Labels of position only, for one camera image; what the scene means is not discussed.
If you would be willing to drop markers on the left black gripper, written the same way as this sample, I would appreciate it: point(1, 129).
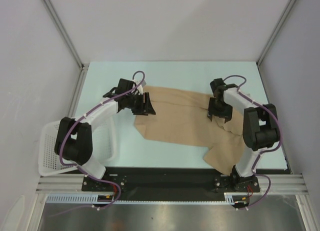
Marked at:
point(144, 108)

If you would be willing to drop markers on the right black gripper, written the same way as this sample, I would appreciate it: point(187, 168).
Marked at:
point(219, 111)

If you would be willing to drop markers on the beige t shirt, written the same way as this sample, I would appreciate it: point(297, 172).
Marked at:
point(181, 118)

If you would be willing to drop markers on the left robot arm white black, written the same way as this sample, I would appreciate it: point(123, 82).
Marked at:
point(74, 140)

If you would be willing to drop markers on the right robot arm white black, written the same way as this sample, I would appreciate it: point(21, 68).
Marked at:
point(260, 129)

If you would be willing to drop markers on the white perforated plastic basket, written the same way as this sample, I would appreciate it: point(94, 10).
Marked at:
point(104, 140)

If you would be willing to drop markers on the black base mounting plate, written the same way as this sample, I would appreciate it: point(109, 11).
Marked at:
point(129, 178)

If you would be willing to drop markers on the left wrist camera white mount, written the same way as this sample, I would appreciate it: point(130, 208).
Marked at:
point(140, 85)

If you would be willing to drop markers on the left aluminium frame post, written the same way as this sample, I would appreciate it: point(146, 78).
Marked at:
point(53, 14)

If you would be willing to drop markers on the aluminium frame post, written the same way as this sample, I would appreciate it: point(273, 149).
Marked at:
point(53, 14)
point(276, 31)

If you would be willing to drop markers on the slotted cable duct rail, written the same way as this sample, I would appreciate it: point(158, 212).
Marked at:
point(104, 199)

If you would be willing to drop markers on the aluminium front rail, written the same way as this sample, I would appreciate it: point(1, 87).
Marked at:
point(281, 184)

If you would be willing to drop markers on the right aluminium frame post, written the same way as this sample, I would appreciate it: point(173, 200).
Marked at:
point(276, 31)

